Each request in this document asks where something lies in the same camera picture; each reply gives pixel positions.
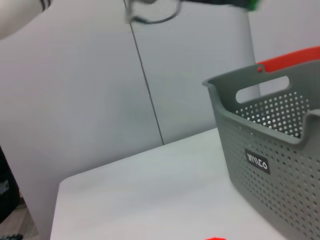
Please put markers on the black studded floor object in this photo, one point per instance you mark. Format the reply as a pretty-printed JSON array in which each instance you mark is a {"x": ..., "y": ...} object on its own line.
[{"x": 10, "y": 237}]

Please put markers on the grey-green perforated storage bin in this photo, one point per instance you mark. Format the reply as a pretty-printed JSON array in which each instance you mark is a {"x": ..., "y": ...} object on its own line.
[{"x": 287, "y": 187}]

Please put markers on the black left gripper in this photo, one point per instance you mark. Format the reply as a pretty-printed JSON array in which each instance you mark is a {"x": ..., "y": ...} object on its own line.
[{"x": 215, "y": 2}]

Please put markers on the large red sloped brick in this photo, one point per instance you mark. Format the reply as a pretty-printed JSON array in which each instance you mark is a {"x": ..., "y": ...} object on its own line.
[{"x": 215, "y": 238}]

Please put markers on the white and silver left arm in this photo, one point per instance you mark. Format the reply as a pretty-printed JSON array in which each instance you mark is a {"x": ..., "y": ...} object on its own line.
[{"x": 15, "y": 17}]

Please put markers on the small green toy brick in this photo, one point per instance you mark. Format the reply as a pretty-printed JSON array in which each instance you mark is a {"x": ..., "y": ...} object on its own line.
[{"x": 255, "y": 4}]

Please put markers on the black background equipment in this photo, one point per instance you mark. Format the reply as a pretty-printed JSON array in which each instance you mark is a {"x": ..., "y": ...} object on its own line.
[{"x": 7, "y": 175}]

